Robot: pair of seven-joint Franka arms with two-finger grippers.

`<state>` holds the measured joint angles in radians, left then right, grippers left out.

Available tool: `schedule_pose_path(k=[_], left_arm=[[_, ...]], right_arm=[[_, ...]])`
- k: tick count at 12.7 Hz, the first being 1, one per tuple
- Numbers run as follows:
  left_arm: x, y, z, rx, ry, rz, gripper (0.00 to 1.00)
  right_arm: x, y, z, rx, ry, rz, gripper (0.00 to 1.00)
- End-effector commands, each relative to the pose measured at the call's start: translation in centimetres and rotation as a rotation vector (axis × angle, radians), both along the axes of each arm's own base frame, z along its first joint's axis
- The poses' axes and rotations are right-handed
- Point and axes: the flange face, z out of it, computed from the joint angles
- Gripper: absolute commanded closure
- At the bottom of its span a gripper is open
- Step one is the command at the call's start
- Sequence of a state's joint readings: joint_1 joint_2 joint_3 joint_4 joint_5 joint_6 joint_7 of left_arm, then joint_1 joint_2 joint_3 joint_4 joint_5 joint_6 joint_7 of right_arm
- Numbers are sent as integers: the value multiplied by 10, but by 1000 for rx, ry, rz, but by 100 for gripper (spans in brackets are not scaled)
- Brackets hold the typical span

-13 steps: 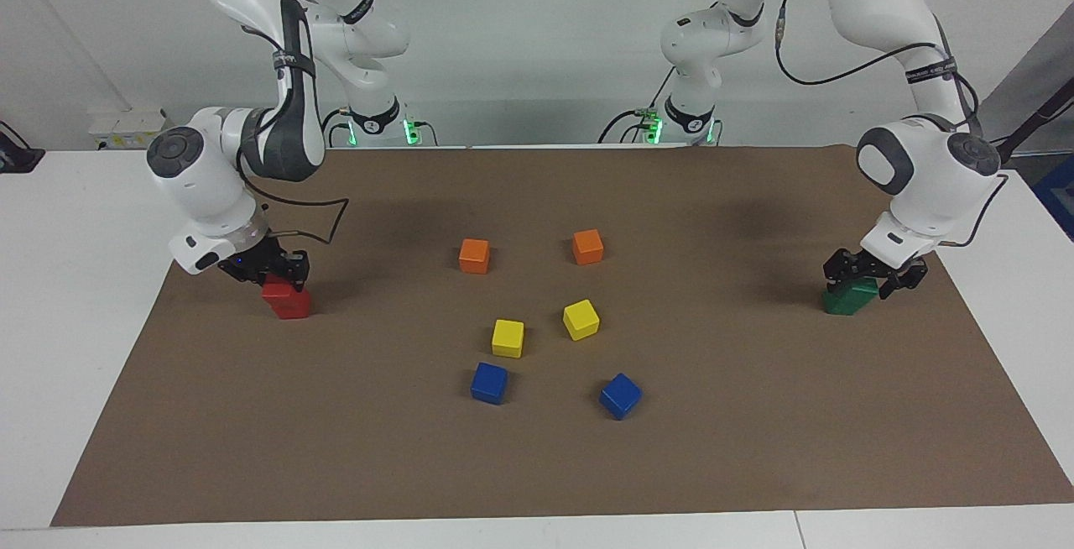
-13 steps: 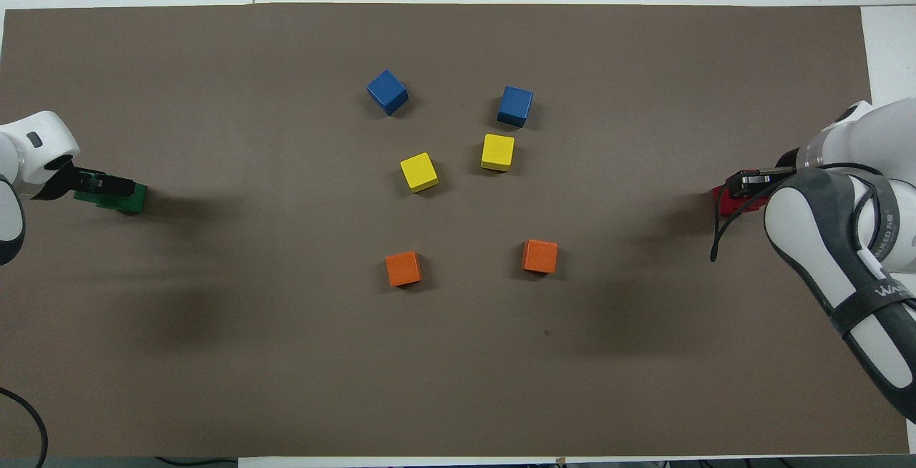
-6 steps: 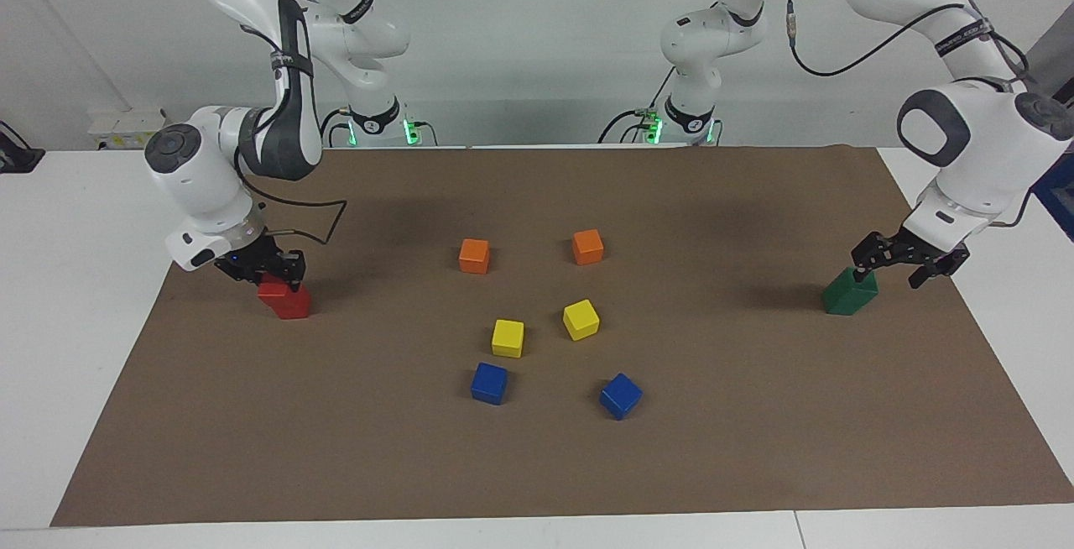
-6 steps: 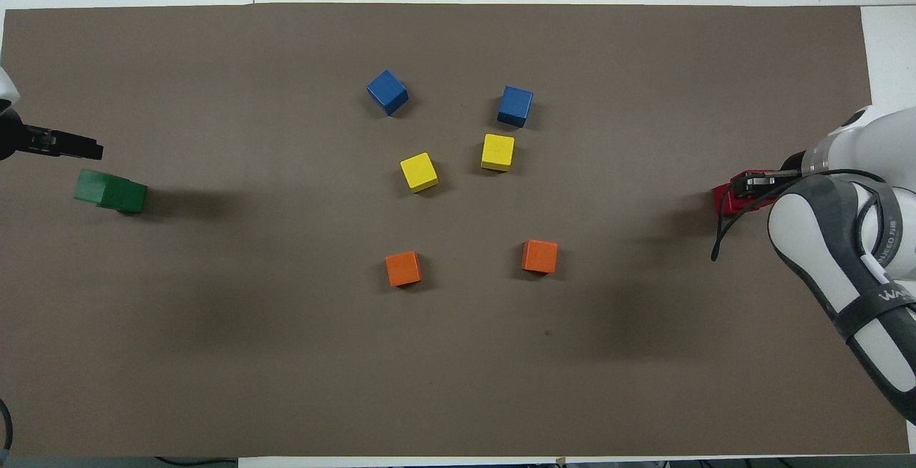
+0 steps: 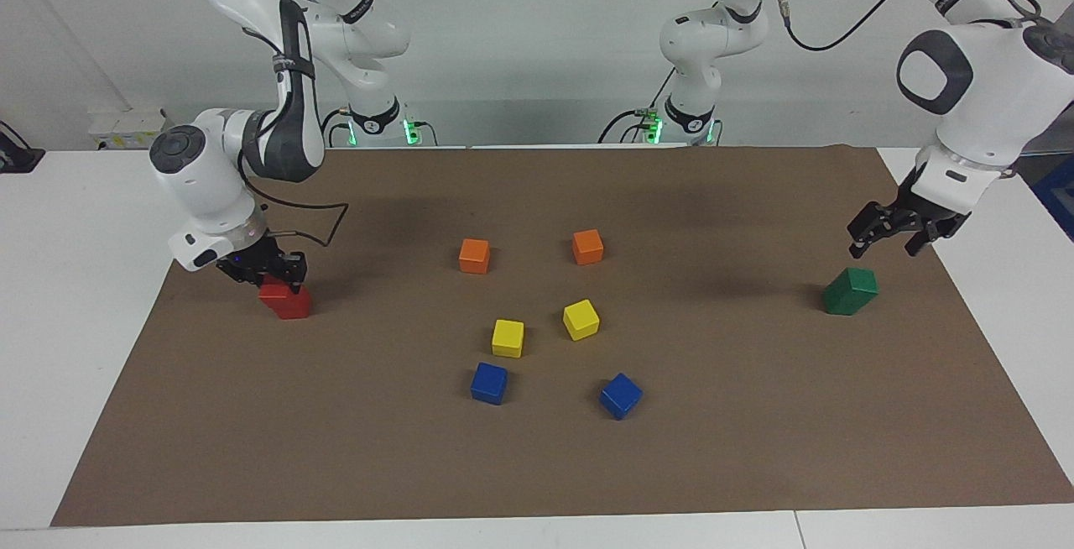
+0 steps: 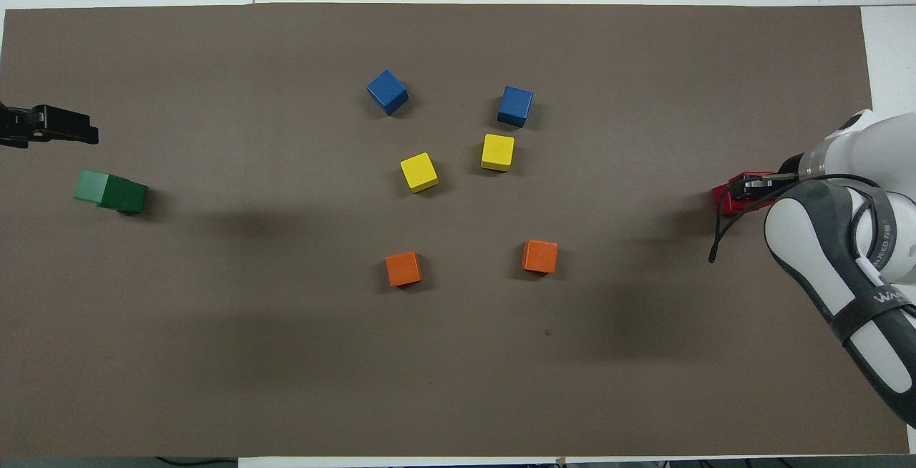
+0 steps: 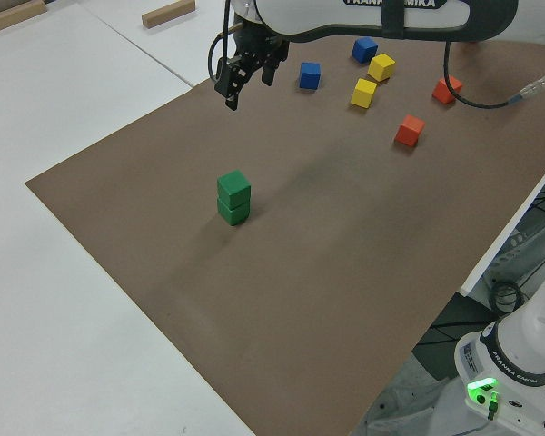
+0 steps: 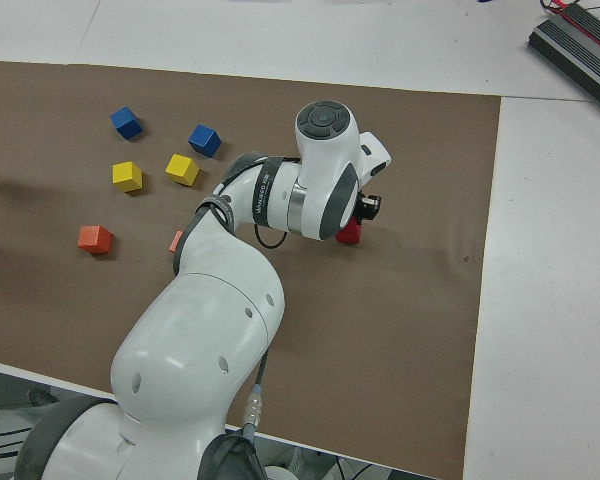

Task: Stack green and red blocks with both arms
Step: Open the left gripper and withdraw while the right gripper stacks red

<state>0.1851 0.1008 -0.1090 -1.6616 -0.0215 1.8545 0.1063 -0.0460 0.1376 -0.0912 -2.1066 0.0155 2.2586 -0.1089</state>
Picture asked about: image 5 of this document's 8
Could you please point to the red wooden block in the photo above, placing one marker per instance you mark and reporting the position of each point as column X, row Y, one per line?
column 273, row 289
column 294, row 307

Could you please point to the brown paper mat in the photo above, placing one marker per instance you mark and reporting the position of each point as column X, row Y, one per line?
column 537, row 465

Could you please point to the yellow wooden block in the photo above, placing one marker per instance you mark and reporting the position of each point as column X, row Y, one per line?
column 581, row 318
column 508, row 337

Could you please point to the blue wooden block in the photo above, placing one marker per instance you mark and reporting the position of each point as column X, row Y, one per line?
column 488, row 382
column 621, row 395

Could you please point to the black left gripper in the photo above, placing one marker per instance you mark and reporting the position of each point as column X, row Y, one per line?
column 919, row 213

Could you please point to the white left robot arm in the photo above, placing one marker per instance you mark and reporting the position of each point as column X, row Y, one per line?
column 990, row 79

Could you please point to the blue crate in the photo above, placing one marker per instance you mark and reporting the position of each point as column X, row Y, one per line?
column 1059, row 196

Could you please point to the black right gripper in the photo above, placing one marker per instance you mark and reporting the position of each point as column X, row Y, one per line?
column 252, row 259

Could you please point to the black device on table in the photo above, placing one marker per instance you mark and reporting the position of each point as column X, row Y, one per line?
column 17, row 154

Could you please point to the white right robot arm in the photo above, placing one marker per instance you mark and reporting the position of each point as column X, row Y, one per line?
column 277, row 138

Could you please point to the orange wooden block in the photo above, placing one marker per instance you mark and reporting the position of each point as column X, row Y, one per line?
column 474, row 254
column 587, row 246

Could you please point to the green wooden block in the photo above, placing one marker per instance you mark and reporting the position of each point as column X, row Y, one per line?
column 860, row 280
column 843, row 304

